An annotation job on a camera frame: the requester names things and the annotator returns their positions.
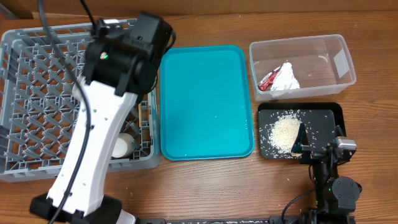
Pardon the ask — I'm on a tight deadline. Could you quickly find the white tissue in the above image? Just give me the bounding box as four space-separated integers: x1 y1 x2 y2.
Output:
271 62 300 91

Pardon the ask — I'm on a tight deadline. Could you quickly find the red snack wrapper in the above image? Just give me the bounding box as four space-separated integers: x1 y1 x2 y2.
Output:
257 66 281 91

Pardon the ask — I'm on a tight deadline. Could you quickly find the wooden chopstick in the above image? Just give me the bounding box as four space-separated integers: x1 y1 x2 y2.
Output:
137 103 142 128

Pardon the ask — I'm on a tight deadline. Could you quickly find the white cup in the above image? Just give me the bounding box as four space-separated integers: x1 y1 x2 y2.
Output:
111 133 135 158

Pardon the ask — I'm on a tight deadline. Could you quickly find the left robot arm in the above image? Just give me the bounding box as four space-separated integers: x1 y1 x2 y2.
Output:
30 12 176 223

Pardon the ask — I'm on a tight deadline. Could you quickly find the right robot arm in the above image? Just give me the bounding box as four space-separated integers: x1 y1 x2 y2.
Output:
279 123 362 223

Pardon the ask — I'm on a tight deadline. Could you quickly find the black food waste tray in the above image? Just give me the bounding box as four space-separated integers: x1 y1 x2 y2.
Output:
258 102 345 159

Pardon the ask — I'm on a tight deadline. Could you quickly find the clear plastic waste bin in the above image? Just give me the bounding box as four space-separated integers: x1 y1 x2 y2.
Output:
249 34 356 101

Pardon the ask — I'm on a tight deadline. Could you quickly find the pile of rice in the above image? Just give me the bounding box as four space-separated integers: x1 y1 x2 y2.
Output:
259 109 327 158

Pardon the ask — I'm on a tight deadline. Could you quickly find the teal plastic tray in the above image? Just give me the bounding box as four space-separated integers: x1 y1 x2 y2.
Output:
160 45 255 161

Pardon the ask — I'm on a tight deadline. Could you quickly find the grey plastic dish rack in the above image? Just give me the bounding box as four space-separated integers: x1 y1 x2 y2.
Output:
1 23 161 182

